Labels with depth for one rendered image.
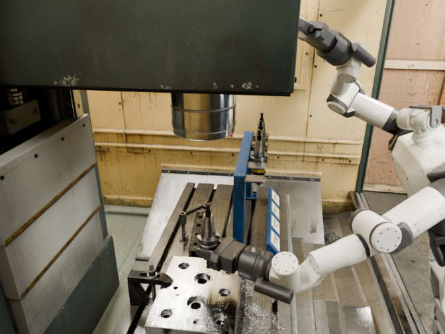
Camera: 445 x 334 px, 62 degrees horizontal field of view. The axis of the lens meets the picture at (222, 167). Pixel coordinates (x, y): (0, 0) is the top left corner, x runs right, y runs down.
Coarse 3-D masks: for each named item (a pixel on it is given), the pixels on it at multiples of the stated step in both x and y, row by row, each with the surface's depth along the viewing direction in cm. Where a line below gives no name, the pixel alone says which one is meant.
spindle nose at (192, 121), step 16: (176, 96) 83; (192, 96) 81; (208, 96) 81; (224, 96) 82; (176, 112) 85; (192, 112) 82; (208, 112) 82; (224, 112) 84; (176, 128) 86; (192, 128) 84; (208, 128) 84; (224, 128) 85
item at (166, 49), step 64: (0, 0) 73; (64, 0) 72; (128, 0) 70; (192, 0) 69; (256, 0) 67; (0, 64) 79; (64, 64) 77; (128, 64) 75; (192, 64) 73; (256, 64) 72
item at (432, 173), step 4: (440, 164) 104; (444, 164) 102; (436, 168) 103; (440, 168) 101; (444, 168) 98; (428, 172) 104; (432, 172) 102; (436, 172) 100; (440, 172) 98; (444, 172) 96; (428, 176) 103; (432, 176) 101; (436, 176) 100; (440, 176) 98; (444, 176) 97; (432, 180) 102
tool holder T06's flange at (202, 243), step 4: (200, 232) 106; (216, 232) 106; (200, 236) 104; (216, 236) 104; (200, 240) 103; (204, 240) 103; (208, 240) 103; (212, 240) 103; (216, 240) 103; (200, 244) 104; (204, 244) 102; (208, 244) 102; (212, 244) 103; (216, 244) 104; (204, 248) 103; (208, 248) 103; (212, 248) 103
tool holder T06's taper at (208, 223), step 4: (204, 216) 101; (212, 216) 101; (204, 220) 102; (208, 220) 101; (212, 220) 102; (204, 224) 102; (208, 224) 101; (212, 224) 102; (204, 228) 102; (208, 228) 102; (212, 228) 102; (204, 232) 102; (208, 232) 102; (212, 232) 102; (204, 236) 103; (208, 236) 102; (212, 236) 103
